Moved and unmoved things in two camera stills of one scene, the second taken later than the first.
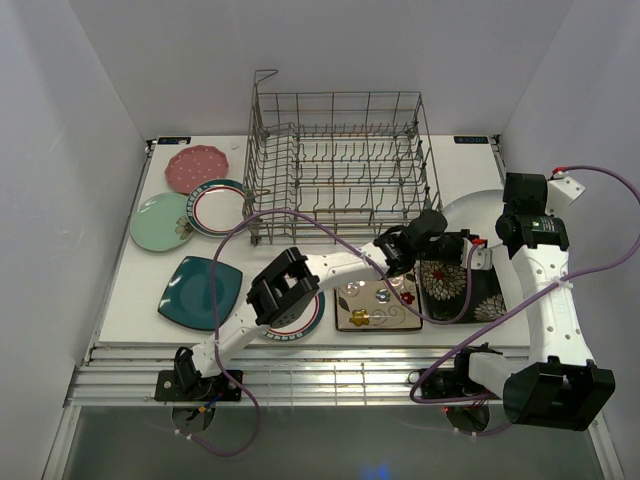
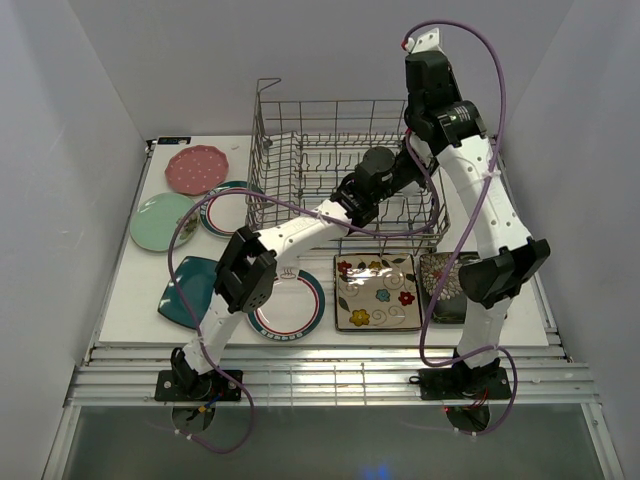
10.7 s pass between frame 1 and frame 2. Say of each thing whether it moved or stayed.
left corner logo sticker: stayed
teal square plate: stayed
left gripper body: moved
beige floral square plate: stayed
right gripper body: moved
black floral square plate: stayed
